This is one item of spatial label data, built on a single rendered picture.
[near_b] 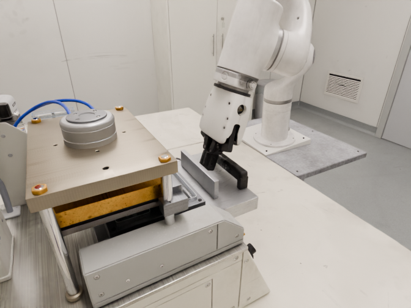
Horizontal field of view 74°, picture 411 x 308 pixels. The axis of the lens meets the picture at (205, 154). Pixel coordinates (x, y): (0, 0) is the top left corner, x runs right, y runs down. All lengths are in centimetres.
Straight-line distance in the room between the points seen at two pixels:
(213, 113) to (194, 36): 223
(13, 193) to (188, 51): 226
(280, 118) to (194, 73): 169
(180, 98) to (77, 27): 108
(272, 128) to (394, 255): 65
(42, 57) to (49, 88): 28
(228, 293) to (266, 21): 49
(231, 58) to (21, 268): 49
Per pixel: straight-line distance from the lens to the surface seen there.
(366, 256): 83
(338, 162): 123
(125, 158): 39
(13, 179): 67
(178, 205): 41
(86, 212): 42
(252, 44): 52
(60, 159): 43
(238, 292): 59
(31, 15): 288
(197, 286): 50
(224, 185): 57
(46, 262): 54
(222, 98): 53
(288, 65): 54
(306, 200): 95
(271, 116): 121
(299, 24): 58
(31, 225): 63
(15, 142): 63
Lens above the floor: 129
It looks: 27 degrees down
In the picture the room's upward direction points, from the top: straight up
